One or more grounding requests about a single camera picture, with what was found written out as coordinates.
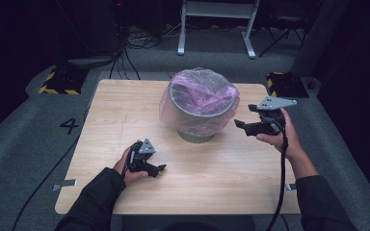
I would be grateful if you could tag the green plastic bin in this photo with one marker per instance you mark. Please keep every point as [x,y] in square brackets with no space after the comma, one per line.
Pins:
[196,138]

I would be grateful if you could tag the grey curtain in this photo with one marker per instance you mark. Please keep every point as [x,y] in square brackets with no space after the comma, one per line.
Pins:
[318,35]

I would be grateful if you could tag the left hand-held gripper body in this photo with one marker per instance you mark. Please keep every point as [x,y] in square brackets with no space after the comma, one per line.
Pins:
[141,154]

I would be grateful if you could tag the black tripod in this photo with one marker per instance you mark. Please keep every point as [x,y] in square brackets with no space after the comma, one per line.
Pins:
[284,32]

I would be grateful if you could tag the black yellow striped base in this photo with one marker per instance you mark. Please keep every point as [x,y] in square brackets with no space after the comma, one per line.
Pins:
[289,85]
[64,82]

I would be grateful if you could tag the person's right hand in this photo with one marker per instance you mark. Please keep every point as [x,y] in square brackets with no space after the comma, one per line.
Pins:
[289,138]

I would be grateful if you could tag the grey tape piece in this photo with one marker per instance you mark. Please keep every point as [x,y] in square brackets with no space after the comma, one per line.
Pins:
[66,184]
[291,186]

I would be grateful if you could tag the white metal stand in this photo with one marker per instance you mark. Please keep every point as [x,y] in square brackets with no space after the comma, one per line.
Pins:
[218,9]

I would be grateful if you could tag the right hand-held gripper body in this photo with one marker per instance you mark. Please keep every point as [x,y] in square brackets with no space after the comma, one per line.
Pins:
[271,118]

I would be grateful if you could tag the pink plastic bag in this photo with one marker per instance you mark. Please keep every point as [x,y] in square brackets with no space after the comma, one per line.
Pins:
[199,106]

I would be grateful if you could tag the person's left hand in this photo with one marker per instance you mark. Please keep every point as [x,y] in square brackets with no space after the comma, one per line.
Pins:
[131,177]

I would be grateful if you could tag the grey stand base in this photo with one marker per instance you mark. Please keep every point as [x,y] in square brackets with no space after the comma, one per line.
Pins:
[90,61]

